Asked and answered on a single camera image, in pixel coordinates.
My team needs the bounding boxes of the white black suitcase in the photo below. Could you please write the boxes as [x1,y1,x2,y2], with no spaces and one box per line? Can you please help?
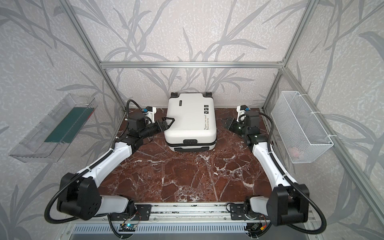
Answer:
[164,92,217,153]

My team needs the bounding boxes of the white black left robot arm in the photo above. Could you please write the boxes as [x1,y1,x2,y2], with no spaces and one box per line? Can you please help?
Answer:
[44,115,175,224]

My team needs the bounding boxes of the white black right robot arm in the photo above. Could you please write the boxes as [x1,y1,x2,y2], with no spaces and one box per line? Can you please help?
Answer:
[224,106,309,226]

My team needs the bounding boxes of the pink item in basket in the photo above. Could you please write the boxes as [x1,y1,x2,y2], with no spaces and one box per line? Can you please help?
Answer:
[288,147,303,159]

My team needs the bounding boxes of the green board in bin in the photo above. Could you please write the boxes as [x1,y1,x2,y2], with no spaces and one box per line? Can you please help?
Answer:
[44,107,95,144]

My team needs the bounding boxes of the green circuit board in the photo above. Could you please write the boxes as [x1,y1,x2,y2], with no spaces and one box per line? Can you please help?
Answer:
[119,224,138,232]

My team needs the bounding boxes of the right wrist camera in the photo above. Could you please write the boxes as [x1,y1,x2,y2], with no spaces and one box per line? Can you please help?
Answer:
[237,105,250,123]

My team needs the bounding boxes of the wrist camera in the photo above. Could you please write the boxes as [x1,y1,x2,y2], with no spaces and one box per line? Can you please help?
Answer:
[142,106,157,123]
[237,105,250,123]

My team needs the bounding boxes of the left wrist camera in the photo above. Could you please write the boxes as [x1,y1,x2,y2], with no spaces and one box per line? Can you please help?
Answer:
[142,106,157,123]

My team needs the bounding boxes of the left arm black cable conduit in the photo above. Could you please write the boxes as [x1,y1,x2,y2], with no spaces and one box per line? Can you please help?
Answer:
[43,98,145,239]

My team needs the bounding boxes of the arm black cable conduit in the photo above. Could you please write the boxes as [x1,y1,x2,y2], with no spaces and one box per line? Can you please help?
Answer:
[257,111,328,235]
[43,98,145,239]

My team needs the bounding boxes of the white wire mesh basket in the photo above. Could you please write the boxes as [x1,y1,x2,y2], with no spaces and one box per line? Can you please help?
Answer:
[271,91,334,164]

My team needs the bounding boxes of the clear plastic wall bin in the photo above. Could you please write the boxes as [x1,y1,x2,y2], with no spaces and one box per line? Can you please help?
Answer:
[9,94,98,163]

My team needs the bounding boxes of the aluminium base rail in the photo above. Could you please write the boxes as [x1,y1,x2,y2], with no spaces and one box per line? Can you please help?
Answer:
[111,202,270,223]

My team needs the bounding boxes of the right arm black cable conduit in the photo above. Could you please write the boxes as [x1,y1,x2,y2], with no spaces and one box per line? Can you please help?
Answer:
[257,111,328,235]

